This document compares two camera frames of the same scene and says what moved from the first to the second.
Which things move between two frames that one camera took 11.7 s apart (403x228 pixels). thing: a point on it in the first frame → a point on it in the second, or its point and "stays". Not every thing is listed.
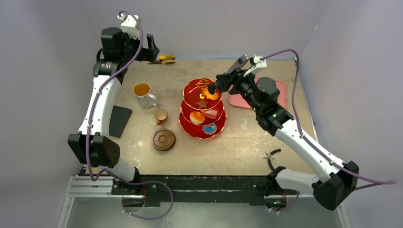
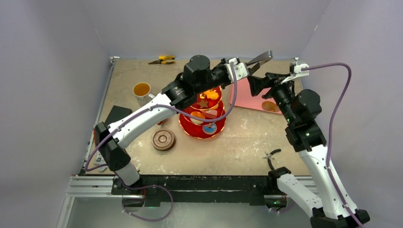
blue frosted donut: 209,129 stays
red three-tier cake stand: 202,115 stays
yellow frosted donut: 197,118 stays
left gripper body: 131,47 → 218,73
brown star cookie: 202,104 stays
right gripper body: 225,81 → 268,81
